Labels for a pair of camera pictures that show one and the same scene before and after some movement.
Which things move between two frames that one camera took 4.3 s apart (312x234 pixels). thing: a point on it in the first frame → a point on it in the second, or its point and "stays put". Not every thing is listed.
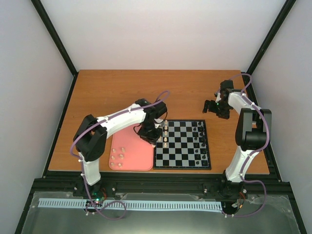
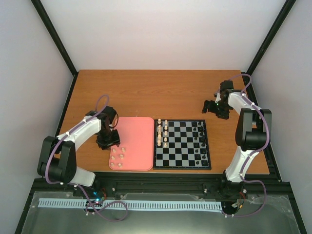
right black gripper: x=224 y=115 stays put
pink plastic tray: x=129 y=151 stays put
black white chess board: x=184 y=145 stays put
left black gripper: x=152 y=139 → x=104 y=146
